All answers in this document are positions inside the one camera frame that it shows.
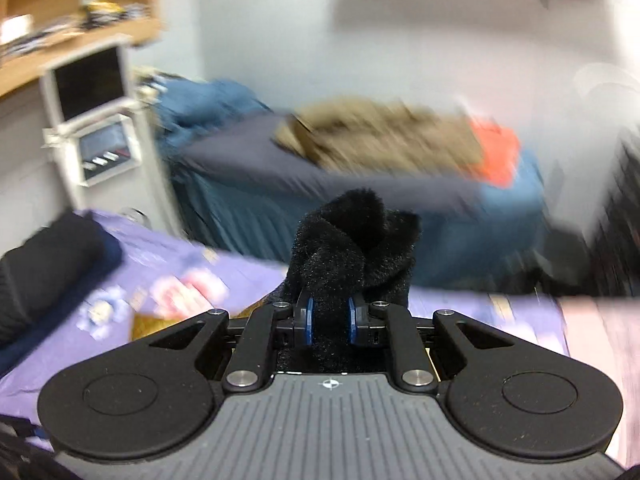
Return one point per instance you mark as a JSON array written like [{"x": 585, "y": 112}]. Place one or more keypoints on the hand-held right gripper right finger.
[{"x": 354, "y": 321}]

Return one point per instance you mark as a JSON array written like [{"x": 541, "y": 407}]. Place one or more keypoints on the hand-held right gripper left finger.
[{"x": 308, "y": 321}]

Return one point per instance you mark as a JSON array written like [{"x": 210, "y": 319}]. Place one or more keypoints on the black fuzzy garment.
[{"x": 345, "y": 250}]

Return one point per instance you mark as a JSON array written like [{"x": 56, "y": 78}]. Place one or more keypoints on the gold satin jacket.
[{"x": 150, "y": 327}]

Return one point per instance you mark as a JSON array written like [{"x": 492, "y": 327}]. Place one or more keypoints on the bed with blue-grey sheet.
[{"x": 260, "y": 200}]

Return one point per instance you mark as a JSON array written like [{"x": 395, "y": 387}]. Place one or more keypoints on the purple floral bedsheet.
[{"x": 165, "y": 260}]

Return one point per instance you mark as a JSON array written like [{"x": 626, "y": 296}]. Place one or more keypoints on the olive jacket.
[{"x": 380, "y": 135}]

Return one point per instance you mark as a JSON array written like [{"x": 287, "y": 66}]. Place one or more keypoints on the folded navy garment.
[{"x": 112, "y": 257}]

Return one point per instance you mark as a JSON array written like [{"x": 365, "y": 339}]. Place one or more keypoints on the orange cloth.
[{"x": 495, "y": 155}]

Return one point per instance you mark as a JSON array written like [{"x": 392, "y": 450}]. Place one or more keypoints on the blue duvet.
[{"x": 215, "y": 105}]

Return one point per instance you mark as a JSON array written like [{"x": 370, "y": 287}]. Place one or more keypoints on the folded black garment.
[{"x": 45, "y": 265}]

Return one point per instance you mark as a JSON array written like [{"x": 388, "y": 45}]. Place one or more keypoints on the white machine with screens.
[{"x": 100, "y": 150}]

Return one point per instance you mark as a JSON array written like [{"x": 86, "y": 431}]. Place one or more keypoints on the black metal rack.
[{"x": 625, "y": 210}]

